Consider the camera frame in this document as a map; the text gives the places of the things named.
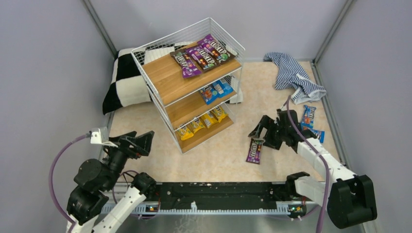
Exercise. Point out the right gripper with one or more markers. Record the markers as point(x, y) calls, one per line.
point(274, 131)

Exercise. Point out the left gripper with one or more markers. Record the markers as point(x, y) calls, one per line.
point(129, 146)

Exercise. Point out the purple candy bag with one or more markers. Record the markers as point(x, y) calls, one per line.
point(205, 61)
point(189, 68)
point(216, 49)
point(254, 152)

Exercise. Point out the blue candy bag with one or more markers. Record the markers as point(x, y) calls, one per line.
point(222, 87)
point(319, 134)
point(308, 116)

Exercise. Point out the yellow candy bag back up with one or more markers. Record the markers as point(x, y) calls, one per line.
point(185, 133)

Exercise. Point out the yellow candy bag up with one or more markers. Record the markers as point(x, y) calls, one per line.
point(196, 125)
point(185, 133)

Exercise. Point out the yellow candy bag front up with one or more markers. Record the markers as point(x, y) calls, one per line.
point(196, 125)

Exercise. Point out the blue candy bag floor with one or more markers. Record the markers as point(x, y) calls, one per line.
point(209, 94)

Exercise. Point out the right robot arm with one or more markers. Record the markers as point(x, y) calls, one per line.
point(328, 173)

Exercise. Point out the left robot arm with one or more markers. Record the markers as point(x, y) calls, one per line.
point(94, 177)

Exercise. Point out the yellow candy bag right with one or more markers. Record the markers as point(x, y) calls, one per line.
point(219, 113)

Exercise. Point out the yellow candy bag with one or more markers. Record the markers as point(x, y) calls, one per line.
point(219, 113)
point(209, 119)

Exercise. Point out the blue candy bag on shelf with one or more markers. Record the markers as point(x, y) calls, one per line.
point(222, 87)

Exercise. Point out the purple candy bag front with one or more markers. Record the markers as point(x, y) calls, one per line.
point(205, 61)

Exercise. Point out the blue striped cloth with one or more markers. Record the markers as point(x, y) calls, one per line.
point(292, 75)

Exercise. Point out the black white checkered pillow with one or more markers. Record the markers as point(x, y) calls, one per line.
point(128, 86)

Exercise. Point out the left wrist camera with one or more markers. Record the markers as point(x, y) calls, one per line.
point(100, 136)

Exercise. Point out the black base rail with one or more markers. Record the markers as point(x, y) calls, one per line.
point(249, 198)

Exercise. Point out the white wire shelf rack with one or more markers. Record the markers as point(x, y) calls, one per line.
point(177, 99)

